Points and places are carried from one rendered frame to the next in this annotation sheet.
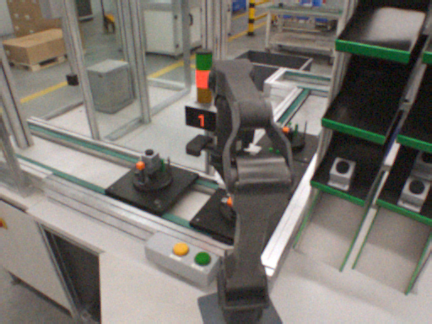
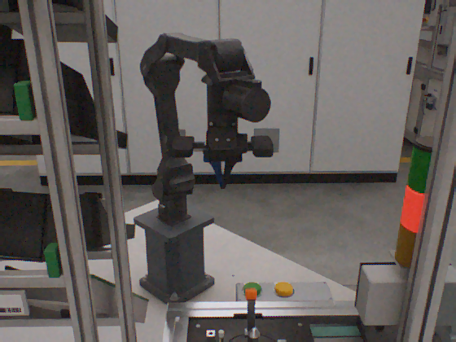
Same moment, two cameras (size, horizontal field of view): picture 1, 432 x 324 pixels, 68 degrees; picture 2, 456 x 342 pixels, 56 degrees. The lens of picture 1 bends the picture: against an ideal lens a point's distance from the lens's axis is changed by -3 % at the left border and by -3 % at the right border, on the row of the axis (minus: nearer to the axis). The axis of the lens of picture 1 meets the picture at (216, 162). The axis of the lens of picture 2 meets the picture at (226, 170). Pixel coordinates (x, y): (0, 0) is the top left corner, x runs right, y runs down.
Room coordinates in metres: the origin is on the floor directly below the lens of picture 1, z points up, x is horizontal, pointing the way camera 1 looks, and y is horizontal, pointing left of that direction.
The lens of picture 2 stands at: (1.27, -0.40, 1.57)
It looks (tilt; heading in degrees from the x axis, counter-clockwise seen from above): 22 degrees down; 151
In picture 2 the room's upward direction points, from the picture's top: straight up
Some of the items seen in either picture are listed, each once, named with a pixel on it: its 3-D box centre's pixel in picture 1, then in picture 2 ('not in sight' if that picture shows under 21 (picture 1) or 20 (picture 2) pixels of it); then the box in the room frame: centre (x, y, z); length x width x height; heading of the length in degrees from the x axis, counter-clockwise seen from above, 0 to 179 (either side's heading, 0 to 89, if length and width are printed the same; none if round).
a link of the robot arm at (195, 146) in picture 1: (230, 142); (222, 132); (0.59, -0.03, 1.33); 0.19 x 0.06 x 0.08; 62
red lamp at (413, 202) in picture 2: (204, 77); (425, 207); (0.98, 0.04, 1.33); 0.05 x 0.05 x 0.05
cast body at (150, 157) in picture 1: (152, 158); not in sight; (0.95, 0.22, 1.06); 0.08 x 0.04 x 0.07; 152
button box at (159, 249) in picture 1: (181, 257); (282, 301); (0.64, 0.10, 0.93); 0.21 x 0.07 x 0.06; 62
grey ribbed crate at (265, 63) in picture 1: (270, 72); not in sight; (2.89, -0.49, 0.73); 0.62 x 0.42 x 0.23; 62
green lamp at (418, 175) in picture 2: (203, 61); (432, 168); (0.98, 0.04, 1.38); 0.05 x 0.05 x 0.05
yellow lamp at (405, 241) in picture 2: (204, 93); (418, 243); (0.98, 0.04, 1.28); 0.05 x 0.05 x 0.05
